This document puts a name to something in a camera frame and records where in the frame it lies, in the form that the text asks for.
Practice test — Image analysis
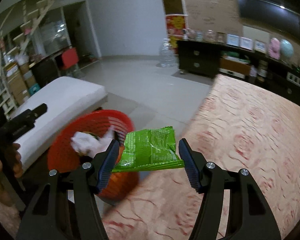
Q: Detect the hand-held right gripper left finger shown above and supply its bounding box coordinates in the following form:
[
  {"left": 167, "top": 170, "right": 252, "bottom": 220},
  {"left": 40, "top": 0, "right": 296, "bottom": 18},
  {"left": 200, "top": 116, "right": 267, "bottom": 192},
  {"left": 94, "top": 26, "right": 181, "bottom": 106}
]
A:
[{"left": 16, "top": 138, "right": 120, "bottom": 240}]

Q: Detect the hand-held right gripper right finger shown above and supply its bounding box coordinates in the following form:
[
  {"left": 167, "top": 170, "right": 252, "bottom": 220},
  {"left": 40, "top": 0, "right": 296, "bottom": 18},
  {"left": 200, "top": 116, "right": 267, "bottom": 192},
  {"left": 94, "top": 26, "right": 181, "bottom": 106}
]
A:
[{"left": 178, "top": 138, "right": 283, "bottom": 240}]

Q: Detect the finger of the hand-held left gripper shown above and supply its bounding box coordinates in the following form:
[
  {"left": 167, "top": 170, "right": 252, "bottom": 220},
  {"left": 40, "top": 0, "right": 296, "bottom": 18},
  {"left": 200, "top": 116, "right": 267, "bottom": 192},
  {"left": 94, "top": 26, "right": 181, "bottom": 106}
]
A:
[{"left": 14, "top": 103, "right": 48, "bottom": 130}]

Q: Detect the white tissue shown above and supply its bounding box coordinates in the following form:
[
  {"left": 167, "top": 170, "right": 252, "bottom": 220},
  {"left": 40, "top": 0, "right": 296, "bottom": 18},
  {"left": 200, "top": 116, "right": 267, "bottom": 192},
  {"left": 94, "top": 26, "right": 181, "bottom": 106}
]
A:
[
  {"left": 97, "top": 127, "right": 117, "bottom": 153},
  {"left": 70, "top": 131, "right": 102, "bottom": 157}
]

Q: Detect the red mesh plastic basket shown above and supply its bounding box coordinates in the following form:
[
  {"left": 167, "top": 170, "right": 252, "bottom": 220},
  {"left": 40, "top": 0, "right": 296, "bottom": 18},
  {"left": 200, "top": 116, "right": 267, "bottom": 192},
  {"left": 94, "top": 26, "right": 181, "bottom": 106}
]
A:
[{"left": 47, "top": 109, "right": 140, "bottom": 202}]

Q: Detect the light green snack wrapper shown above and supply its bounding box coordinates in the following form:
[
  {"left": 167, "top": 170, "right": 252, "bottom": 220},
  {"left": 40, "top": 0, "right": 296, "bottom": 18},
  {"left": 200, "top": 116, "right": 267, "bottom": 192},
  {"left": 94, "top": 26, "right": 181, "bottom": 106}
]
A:
[{"left": 112, "top": 126, "right": 185, "bottom": 173}]

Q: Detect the person's left hand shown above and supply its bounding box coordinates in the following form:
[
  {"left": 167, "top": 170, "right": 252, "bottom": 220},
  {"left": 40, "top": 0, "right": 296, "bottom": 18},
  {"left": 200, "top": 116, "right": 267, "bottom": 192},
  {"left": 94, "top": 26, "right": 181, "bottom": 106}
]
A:
[{"left": 0, "top": 142, "right": 23, "bottom": 207}]

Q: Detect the daybed with white cushion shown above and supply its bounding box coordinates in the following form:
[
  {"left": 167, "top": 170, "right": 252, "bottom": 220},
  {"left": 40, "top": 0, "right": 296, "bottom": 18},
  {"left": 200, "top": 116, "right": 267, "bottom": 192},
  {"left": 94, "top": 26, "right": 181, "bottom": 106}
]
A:
[{"left": 11, "top": 76, "right": 108, "bottom": 173}]

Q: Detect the stack of cardboard boxes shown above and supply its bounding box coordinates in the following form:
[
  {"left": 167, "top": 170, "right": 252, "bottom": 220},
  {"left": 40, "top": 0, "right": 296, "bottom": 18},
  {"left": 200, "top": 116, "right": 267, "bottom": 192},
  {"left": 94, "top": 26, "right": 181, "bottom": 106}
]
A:
[{"left": 4, "top": 62, "right": 38, "bottom": 105}]

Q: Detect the black chair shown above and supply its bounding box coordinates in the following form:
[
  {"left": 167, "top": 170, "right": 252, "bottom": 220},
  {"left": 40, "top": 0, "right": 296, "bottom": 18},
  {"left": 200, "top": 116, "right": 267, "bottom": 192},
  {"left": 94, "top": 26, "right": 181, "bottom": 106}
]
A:
[{"left": 31, "top": 59, "right": 59, "bottom": 88}]

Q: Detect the white plastic bag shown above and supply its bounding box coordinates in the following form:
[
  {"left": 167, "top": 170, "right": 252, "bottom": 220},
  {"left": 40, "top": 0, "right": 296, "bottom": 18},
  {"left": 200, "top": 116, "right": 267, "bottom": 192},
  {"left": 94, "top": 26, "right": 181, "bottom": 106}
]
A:
[{"left": 15, "top": 54, "right": 29, "bottom": 65}]

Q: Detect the rose-patterned tablecloth table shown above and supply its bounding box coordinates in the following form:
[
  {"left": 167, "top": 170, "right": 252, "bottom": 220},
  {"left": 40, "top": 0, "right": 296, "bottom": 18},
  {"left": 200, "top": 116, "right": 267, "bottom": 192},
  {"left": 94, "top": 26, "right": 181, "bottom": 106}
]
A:
[{"left": 101, "top": 75, "right": 300, "bottom": 240}]

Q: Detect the red chair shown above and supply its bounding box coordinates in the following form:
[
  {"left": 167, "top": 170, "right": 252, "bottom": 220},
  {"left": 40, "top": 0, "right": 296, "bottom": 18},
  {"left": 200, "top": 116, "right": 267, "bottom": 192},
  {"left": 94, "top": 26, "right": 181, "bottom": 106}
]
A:
[{"left": 61, "top": 48, "right": 79, "bottom": 70}]

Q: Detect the long black television cabinet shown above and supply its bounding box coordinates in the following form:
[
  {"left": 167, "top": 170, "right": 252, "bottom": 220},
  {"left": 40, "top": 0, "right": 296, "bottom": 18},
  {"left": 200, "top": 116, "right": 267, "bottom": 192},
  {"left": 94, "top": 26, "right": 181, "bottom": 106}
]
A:
[{"left": 176, "top": 40, "right": 300, "bottom": 113}]

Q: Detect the large clear water bottle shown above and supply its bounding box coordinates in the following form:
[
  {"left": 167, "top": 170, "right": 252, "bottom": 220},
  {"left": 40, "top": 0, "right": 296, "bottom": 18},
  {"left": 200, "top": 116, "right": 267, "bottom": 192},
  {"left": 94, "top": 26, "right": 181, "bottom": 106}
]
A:
[{"left": 158, "top": 38, "right": 178, "bottom": 68}]

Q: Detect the green box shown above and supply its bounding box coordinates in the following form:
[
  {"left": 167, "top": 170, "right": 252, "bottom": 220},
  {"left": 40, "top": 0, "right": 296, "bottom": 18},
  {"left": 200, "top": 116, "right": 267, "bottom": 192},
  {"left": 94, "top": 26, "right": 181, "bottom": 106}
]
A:
[{"left": 221, "top": 51, "right": 248, "bottom": 60}]

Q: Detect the white power strip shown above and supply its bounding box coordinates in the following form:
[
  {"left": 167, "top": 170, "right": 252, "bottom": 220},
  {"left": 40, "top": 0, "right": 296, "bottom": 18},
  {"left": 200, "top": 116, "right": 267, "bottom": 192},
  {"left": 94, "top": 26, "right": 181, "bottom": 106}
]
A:
[{"left": 286, "top": 71, "right": 300, "bottom": 87}]

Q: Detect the red and yellow poster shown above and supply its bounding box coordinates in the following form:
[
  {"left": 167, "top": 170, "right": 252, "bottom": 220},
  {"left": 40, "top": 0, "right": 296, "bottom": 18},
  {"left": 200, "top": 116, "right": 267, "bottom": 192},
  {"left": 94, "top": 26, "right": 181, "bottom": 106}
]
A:
[{"left": 165, "top": 14, "right": 187, "bottom": 48}]

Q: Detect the pink plush flower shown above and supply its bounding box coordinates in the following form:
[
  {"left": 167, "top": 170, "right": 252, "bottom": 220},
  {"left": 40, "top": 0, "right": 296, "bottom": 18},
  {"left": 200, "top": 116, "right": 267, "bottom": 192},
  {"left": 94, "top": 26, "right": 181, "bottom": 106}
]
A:
[{"left": 268, "top": 37, "right": 281, "bottom": 57}]

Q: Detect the pale blue globe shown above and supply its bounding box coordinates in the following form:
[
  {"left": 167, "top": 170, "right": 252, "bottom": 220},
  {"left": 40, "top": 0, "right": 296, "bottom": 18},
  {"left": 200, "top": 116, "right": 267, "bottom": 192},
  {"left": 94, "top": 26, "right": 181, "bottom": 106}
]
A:
[{"left": 279, "top": 39, "right": 295, "bottom": 58}]

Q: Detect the white picture frame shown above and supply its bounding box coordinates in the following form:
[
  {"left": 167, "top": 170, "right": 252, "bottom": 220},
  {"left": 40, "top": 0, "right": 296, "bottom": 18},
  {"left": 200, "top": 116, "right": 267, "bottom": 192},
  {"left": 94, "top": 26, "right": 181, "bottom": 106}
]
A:
[
  {"left": 227, "top": 34, "right": 240, "bottom": 47},
  {"left": 240, "top": 37, "right": 254, "bottom": 50},
  {"left": 254, "top": 40, "right": 267, "bottom": 53}
]

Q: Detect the wall-mounted black television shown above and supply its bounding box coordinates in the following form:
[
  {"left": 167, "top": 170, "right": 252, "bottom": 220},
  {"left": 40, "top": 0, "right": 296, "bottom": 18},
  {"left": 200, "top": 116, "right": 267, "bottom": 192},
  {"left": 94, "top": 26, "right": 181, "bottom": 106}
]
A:
[{"left": 236, "top": 0, "right": 300, "bottom": 34}]

